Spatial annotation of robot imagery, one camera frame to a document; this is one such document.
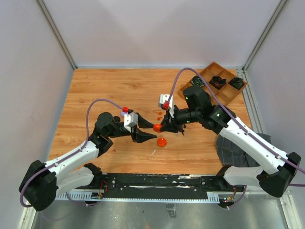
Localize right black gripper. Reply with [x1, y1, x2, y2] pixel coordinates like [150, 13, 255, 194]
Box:
[159, 104, 201, 133]

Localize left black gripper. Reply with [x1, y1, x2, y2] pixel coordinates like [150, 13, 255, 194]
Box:
[107, 113, 158, 143]

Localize orange earbud case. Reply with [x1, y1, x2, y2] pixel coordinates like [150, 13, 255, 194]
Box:
[153, 124, 162, 133]
[157, 137, 167, 147]

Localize black earbud case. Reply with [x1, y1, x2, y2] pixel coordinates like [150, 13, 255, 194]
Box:
[113, 116, 121, 123]

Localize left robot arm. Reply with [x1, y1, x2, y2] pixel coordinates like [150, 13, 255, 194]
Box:
[19, 112, 157, 211]

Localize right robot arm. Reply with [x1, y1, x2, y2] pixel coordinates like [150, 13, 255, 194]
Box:
[159, 86, 301, 198]

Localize rolled green patterned belt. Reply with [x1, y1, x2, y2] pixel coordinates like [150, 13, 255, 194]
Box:
[191, 76, 205, 88]

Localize rolled dark belt top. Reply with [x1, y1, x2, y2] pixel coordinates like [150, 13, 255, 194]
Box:
[210, 76, 226, 90]

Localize rolled dark belt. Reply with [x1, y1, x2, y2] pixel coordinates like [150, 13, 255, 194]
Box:
[229, 77, 244, 90]
[210, 76, 226, 90]

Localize wooden divided tray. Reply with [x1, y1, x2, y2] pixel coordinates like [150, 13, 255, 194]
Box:
[177, 62, 247, 106]

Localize grey checked cloth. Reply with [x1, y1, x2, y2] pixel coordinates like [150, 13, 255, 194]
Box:
[216, 135, 260, 167]

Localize rolled dark belt right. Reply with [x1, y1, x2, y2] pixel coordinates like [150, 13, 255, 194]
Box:
[229, 77, 244, 90]

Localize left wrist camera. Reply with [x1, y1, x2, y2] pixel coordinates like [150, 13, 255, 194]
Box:
[124, 112, 138, 132]

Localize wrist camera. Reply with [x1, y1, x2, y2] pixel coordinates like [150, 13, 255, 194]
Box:
[124, 112, 138, 132]
[158, 94, 174, 118]

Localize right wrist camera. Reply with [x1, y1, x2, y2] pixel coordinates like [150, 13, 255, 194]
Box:
[158, 94, 174, 118]

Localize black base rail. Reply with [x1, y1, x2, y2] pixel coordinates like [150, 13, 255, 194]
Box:
[78, 173, 236, 200]

